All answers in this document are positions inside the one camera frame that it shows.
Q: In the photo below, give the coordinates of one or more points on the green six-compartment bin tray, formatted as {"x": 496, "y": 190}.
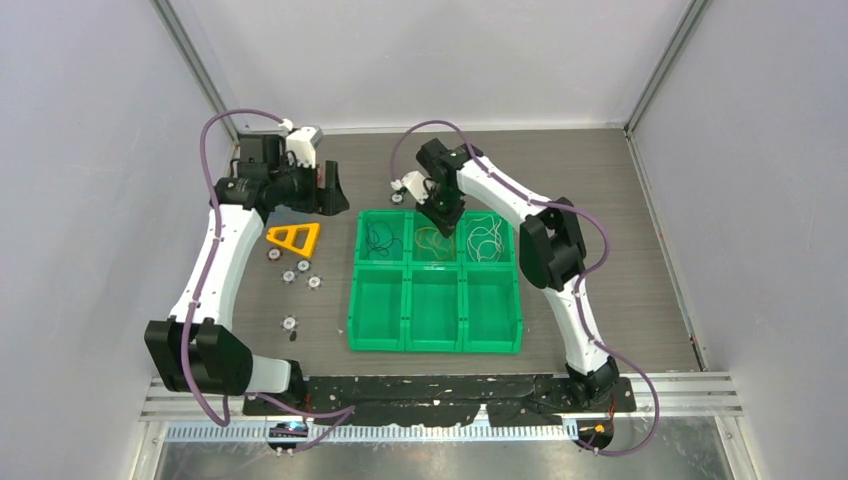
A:
{"x": 414, "y": 291}

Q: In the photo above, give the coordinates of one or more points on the poker chip right middle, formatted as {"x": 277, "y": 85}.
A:
{"x": 314, "y": 282}

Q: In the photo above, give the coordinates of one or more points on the red poker chip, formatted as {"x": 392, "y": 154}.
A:
{"x": 274, "y": 254}

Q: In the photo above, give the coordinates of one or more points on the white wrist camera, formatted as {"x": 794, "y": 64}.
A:
{"x": 301, "y": 143}
{"x": 413, "y": 184}

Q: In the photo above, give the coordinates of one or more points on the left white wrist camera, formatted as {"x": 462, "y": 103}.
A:
{"x": 301, "y": 143}

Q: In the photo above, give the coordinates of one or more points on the poker chip left middle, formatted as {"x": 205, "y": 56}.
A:
{"x": 289, "y": 276}

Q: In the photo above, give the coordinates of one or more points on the poker chip lowest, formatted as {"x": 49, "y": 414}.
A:
{"x": 289, "y": 323}

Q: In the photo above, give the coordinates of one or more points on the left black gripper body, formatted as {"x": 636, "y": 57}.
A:
{"x": 301, "y": 190}

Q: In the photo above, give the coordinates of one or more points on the yellow triangular plastic piece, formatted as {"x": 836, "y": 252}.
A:
{"x": 300, "y": 239}

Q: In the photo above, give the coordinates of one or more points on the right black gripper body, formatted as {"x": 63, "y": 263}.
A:
{"x": 447, "y": 201}

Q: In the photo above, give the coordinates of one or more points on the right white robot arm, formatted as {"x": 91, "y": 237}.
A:
{"x": 551, "y": 249}

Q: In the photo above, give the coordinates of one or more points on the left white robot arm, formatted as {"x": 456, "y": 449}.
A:
{"x": 195, "y": 345}

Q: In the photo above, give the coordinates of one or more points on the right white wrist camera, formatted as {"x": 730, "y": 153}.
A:
{"x": 413, "y": 184}

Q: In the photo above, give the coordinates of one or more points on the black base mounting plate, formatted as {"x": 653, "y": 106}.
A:
{"x": 450, "y": 400}

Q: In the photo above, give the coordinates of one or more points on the aluminium front rail frame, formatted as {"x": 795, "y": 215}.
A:
{"x": 665, "y": 426}

